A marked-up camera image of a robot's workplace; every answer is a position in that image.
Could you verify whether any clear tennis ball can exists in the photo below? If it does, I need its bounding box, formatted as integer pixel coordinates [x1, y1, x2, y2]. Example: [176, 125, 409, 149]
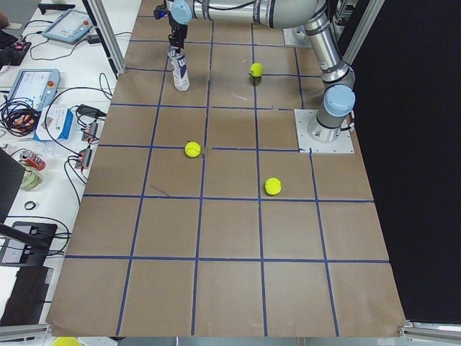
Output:
[168, 47, 189, 92]

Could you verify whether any tennis ball far left side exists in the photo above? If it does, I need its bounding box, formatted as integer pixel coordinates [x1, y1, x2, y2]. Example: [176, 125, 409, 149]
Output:
[264, 177, 282, 196]

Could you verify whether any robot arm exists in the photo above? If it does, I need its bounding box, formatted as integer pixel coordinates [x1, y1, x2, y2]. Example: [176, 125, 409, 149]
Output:
[156, 1, 355, 143]

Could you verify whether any grey usb hub near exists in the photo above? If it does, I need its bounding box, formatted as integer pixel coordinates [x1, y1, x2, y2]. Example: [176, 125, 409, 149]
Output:
[74, 147, 93, 170]

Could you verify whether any teach pendant near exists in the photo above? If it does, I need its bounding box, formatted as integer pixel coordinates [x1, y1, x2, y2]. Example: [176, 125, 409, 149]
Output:
[8, 68, 61, 111]

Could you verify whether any tangle of cables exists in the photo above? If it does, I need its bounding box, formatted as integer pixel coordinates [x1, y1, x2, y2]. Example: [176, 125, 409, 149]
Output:
[0, 97, 42, 137]

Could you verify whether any aluminium post back right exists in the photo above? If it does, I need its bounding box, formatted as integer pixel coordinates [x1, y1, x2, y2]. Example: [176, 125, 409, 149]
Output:
[339, 0, 385, 65]

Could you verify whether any aluminium post right view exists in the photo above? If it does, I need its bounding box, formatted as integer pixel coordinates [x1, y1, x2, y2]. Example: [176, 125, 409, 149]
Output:
[82, 0, 126, 78]

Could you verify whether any teach pendant far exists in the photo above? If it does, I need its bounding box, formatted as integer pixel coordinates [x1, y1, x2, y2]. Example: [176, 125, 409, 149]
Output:
[42, 9, 93, 44]

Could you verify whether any red soda can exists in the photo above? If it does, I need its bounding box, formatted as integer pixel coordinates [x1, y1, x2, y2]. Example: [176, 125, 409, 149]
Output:
[20, 150, 46, 171]

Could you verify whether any grey usb hub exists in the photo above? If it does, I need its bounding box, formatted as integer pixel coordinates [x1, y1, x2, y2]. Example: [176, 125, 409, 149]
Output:
[81, 122, 99, 143]
[74, 147, 93, 170]

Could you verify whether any blue box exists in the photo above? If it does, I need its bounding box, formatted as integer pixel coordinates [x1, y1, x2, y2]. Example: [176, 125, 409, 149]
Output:
[33, 105, 73, 141]

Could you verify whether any black power adapter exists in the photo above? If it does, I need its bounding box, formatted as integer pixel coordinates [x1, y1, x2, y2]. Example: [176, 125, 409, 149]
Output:
[76, 104, 107, 119]

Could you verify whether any person sitting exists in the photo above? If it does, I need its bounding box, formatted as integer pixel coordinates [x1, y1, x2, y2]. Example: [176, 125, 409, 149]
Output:
[1, 12, 24, 67]

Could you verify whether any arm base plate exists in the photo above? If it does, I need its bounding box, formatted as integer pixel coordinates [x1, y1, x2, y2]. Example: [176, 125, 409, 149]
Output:
[283, 25, 312, 48]
[294, 109, 354, 154]

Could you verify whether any tennis ball centre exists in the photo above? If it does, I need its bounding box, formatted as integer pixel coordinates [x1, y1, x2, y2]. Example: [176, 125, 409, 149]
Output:
[250, 63, 264, 78]

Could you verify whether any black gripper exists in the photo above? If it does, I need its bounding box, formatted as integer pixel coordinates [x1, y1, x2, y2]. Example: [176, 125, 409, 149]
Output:
[169, 25, 187, 58]

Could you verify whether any grey usb hub far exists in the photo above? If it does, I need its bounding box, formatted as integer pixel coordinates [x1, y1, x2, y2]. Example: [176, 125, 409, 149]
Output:
[81, 122, 99, 143]

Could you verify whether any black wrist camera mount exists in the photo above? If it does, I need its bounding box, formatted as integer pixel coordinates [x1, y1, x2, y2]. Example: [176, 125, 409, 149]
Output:
[153, 4, 169, 19]

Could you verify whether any black docking device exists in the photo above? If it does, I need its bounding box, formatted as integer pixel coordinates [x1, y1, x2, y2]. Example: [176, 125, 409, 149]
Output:
[1, 221, 58, 267]

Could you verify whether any tennis ball near left side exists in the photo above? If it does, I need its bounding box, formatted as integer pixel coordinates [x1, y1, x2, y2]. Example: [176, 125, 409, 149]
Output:
[184, 141, 202, 158]

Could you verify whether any teach pendant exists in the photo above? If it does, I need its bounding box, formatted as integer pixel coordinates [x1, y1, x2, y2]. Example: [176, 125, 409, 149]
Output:
[42, 9, 93, 44]
[8, 68, 61, 111]

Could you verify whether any green tape roll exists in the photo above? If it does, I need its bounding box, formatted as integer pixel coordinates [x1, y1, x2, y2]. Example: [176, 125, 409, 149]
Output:
[20, 167, 42, 191]

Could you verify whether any tennis ball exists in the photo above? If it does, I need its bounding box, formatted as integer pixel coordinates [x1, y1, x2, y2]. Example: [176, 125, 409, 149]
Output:
[264, 177, 282, 196]
[184, 141, 202, 158]
[250, 63, 264, 78]

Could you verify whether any black laptop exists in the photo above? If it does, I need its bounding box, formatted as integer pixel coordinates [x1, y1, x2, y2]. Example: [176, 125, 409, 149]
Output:
[1, 266, 53, 326]

